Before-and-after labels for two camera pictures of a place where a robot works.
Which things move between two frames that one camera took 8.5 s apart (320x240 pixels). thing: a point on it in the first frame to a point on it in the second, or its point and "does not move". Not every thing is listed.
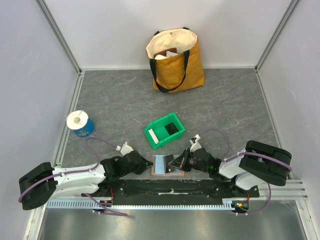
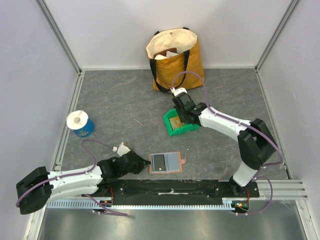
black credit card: [167, 159] to [158, 163]
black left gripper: [143, 165] does not move
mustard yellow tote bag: [184, 71] does not move
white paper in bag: [168, 54] does not move
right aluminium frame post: [290, 11] does not move
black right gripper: [186, 160] to [181, 113]
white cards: [153, 136] to [175, 122]
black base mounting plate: [173, 192] does not move
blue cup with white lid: [79, 121] does not move
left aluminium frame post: [59, 35] does not move
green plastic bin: [159, 128] to [185, 128]
